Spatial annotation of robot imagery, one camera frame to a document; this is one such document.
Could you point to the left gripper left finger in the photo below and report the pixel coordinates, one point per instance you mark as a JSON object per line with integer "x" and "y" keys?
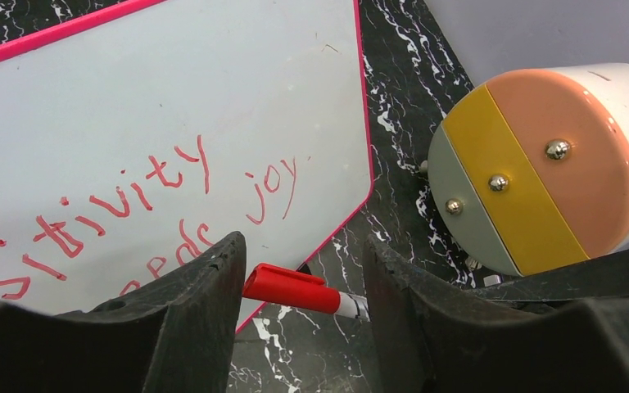
{"x": 174, "y": 334}

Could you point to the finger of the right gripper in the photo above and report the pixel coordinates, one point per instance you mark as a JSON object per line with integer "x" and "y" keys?
{"x": 604, "y": 277}

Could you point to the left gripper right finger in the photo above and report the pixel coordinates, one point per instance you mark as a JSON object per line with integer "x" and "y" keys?
{"x": 431, "y": 336}

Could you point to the red whiteboard marker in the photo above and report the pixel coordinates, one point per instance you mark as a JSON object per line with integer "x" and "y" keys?
{"x": 353, "y": 306}

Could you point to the red marker cap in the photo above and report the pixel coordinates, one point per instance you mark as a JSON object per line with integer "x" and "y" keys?
{"x": 282, "y": 286}

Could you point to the pink framed whiteboard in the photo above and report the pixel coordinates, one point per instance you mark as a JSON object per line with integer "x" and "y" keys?
{"x": 133, "y": 138}

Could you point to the white cylinder orange end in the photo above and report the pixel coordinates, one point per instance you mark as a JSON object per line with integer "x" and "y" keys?
{"x": 530, "y": 170}

